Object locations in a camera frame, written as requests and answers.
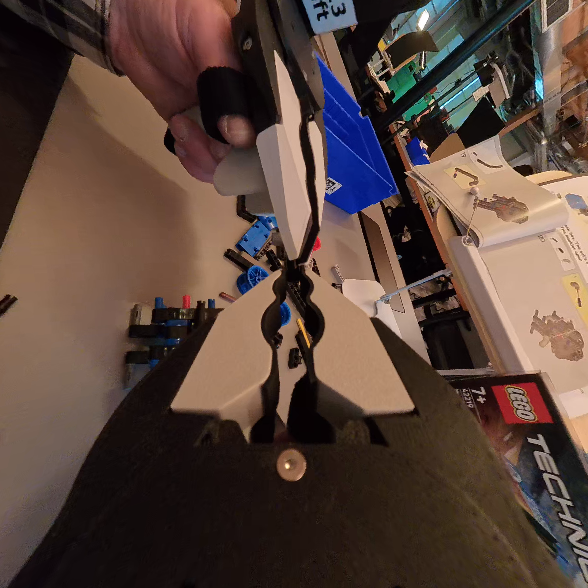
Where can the black perforated pad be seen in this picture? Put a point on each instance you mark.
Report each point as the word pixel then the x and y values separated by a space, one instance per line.
pixel 23 138

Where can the black toy brick box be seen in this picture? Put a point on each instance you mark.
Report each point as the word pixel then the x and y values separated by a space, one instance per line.
pixel 542 459

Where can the person's left forearm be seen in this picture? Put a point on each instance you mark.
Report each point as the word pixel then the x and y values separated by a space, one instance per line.
pixel 69 23

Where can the open instruction booklet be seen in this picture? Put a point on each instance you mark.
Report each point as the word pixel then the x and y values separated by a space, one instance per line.
pixel 514 202

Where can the silver foil duct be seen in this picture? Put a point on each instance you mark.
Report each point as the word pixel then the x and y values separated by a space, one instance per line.
pixel 560 41

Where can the black blue brick assembly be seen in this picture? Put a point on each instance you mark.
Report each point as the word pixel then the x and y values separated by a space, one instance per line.
pixel 170 321

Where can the blue toy wheel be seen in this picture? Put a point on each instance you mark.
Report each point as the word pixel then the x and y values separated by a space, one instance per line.
pixel 285 314
pixel 252 280

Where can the cardboard box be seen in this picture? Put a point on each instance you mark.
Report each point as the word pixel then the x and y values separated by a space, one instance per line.
pixel 448 147

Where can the white monitor stand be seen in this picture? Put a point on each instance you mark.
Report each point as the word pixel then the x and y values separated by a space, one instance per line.
pixel 363 296

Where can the small blue bin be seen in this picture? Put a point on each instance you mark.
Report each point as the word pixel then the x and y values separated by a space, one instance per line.
pixel 418 154

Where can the blue storage bin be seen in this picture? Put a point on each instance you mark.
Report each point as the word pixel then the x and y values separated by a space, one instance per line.
pixel 358 147

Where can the dark brown axle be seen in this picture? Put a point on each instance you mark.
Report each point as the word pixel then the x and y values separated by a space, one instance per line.
pixel 228 297

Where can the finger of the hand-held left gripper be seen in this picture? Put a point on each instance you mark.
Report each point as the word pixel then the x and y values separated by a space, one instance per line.
pixel 321 174
pixel 285 183

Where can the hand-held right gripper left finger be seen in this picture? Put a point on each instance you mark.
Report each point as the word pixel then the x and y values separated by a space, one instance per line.
pixel 220 367

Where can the grey pull-back motor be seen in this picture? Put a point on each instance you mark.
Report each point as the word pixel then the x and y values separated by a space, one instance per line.
pixel 262 204

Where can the scattered black brick pieces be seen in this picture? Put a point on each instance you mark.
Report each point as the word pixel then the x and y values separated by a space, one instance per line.
pixel 239 259

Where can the person's left hand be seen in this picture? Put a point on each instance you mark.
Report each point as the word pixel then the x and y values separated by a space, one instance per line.
pixel 170 50

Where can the long yellow axle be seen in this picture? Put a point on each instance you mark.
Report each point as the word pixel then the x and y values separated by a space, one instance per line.
pixel 304 331

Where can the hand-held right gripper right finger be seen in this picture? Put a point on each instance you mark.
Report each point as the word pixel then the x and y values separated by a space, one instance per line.
pixel 363 367

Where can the white book stand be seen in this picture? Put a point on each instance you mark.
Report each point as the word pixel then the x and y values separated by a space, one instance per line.
pixel 482 298

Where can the black metal frame bar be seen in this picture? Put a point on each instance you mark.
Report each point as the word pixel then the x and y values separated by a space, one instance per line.
pixel 459 62

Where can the grey desk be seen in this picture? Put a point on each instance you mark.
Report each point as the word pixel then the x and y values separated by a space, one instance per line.
pixel 92 206

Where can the short black pin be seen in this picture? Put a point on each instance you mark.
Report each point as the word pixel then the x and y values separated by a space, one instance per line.
pixel 7 304

